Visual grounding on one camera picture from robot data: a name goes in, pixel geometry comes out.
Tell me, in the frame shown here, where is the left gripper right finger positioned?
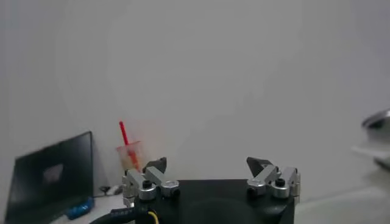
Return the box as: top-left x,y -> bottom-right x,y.
246,156 -> 302,204

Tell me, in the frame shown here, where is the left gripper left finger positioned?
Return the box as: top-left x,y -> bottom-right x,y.
121,156 -> 181,208

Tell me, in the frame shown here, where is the blue computer mouse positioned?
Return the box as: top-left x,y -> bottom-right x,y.
65,196 -> 95,220

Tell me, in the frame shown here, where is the white electric steamer pot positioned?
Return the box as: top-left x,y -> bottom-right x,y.
350,129 -> 390,171

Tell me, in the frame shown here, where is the plastic bubble tea cup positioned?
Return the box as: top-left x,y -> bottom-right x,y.
115,140 -> 144,172

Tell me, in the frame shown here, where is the white side table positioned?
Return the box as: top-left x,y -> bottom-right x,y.
51,192 -> 137,224

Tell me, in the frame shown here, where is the red drinking straw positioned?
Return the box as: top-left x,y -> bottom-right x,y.
118,121 -> 141,171

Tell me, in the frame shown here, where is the black laptop screen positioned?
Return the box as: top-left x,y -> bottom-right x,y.
4,131 -> 94,224

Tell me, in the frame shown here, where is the black cable with white plug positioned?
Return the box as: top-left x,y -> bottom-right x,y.
99,184 -> 123,197

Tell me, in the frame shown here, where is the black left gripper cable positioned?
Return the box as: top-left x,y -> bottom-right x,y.
90,206 -> 161,224

